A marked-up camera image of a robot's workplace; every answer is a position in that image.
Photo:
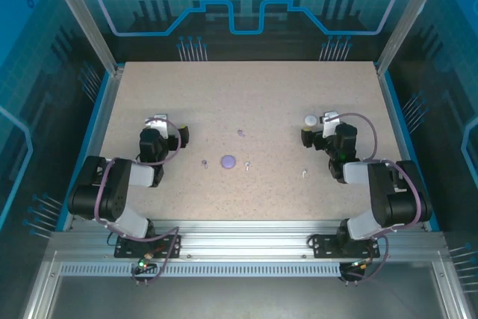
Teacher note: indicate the grey metal base panel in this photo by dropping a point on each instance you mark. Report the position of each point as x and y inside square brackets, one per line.
[242, 300]

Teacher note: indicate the aluminium table side rail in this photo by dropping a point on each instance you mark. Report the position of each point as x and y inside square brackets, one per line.
[102, 117]
[394, 117]

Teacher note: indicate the aluminium frame post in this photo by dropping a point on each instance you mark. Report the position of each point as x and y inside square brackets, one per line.
[399, 35]
[95, 35]

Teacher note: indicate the small lit circuit board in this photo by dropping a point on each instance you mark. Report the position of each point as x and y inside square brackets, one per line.
[143, 263]
[359, 264]

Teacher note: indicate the white earbud charging case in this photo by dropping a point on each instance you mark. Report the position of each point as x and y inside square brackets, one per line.
[310, 121]

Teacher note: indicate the aluminium mounting beam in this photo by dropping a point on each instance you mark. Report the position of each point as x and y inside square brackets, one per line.
[242, 240]

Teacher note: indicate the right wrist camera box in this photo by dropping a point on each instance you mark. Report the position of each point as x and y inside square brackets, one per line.
[330, 124]

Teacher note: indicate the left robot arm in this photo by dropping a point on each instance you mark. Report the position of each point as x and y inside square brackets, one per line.
[86, 192]

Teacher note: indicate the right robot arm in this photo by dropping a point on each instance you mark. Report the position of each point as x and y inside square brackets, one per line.
[407, 203]

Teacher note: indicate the purple earbud charging case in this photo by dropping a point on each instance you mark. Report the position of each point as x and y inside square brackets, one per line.
[228, 161]

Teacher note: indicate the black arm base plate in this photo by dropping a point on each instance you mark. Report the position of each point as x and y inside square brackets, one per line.
[325, 246]
[123, 250]

